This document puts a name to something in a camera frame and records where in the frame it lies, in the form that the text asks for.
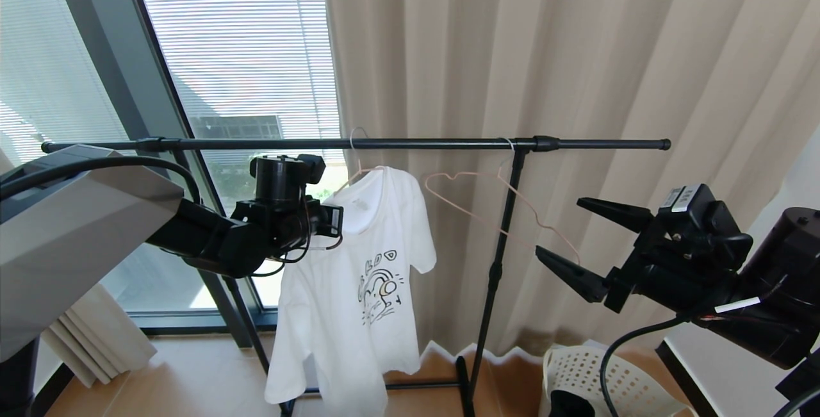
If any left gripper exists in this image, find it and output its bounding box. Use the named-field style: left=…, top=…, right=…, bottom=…
left=301, top=202, right=345, bottom=242

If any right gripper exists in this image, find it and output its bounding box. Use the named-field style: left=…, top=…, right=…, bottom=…
left=536, top=197, right=737, bottom=314

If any pink clothes hanger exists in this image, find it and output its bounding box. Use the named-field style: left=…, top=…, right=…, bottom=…
left=332, top=127, right=386, bottom=195
left=424, top=139, right=581, bottom=265

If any white printed t-shirt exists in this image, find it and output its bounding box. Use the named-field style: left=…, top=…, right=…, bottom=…
left=264, top=166, right=438, bottom=417

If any white laundry basket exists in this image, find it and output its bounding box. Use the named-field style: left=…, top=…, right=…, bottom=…
left=541, top=342, right=697, bottom=417

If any black clothes rack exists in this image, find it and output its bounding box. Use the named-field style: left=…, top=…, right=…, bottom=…
left=41, top=136, right=672, bottom=417

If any black garment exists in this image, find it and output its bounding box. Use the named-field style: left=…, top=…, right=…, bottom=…
left=549, top=389, right=598, bottom=417

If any beige curtain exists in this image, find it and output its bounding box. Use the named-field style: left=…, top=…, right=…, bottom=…
left=38, top=282, right=158, bottom=388
left=320, top=0, right=820, bottom=357

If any window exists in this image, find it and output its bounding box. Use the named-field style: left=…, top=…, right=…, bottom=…
left=0, top=0, right=350, bottom=331

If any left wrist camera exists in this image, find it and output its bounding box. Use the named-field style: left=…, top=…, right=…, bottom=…
left=296, top=154, right=327, bottom=185

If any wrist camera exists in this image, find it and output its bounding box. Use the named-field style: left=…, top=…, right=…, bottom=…
left=653, top=183, right=755, bottom=272
left=296, top=154, right=327, bottom=185

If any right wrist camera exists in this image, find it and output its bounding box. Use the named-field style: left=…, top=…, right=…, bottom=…
left=653, top=183, right=755, bottom=272

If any black cable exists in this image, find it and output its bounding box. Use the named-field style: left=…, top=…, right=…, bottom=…
left=599, top=315, right=687, bottom=417
left=0, top=156, right=202, bottom=205

